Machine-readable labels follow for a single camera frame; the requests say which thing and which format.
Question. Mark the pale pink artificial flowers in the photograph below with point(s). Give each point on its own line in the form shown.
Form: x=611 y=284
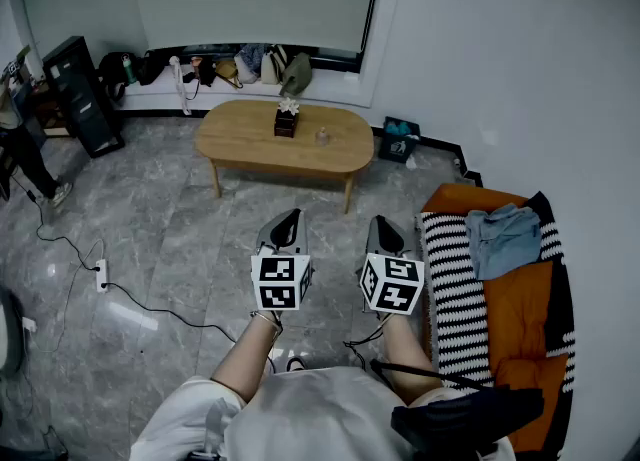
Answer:
x=289 y=106

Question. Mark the green water bottle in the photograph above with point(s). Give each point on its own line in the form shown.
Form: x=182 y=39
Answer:
x=129 y=70

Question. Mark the thin silver wrist band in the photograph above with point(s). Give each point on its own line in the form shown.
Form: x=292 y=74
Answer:
x=265 y=318

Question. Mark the blue denim garment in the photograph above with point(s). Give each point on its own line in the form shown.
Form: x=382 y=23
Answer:
x=505 y=241

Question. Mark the black backpack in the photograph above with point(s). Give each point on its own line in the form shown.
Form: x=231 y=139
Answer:
x=112 y=71

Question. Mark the person's white shirt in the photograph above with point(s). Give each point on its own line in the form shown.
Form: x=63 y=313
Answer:
x=310 y=419

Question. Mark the crumpled teal cloth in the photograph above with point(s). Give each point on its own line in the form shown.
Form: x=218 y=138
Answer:
x=400 y=126

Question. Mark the black white striped blanket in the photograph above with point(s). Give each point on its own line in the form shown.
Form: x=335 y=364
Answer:
x=457 y=299

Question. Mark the clear glass cup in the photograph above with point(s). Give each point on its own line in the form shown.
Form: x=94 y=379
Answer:
x=322 y=137

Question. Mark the dark blue waste bin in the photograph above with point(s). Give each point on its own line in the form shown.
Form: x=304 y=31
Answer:
x=397 y=146

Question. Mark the person's left forearm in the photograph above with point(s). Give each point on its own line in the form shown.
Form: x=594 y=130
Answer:
x=247 y=359

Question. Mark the person's right forearm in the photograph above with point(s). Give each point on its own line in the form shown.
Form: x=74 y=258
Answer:
x=410 y=359

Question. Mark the wooden coffee table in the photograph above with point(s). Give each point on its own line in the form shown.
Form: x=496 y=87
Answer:
x=240 y=134

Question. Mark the dark wooden tissue box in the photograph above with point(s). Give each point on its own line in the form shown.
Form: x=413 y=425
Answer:
x=286 y=125

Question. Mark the grey white floor appliance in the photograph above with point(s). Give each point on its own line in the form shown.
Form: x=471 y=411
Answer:
x=9 y=334

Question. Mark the crumpled white paper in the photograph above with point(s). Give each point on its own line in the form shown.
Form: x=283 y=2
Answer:
x=411 y=163

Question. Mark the green shoulder bag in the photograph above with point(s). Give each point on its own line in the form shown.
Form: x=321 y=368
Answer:
x=296 y=74

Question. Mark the white power strip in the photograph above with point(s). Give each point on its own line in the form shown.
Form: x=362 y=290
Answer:
x=102 y=275

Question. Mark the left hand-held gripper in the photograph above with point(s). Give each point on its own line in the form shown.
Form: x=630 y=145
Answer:
x=280 y=281

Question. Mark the orange sofa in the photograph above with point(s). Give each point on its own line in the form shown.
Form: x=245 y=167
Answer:
x=515 y=309

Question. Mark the black cabinet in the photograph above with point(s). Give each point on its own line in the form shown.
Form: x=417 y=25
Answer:
x=80 y=94

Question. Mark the yellow bag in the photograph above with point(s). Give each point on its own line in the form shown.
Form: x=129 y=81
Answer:
x=227 y=71

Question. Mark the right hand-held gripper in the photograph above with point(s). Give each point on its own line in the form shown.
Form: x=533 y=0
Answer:
x=392 y=284

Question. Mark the dark handbag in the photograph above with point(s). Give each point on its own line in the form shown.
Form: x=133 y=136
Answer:
x=151 y=69

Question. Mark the patterned blue white bag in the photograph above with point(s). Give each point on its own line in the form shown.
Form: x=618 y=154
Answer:
x=250 y=61

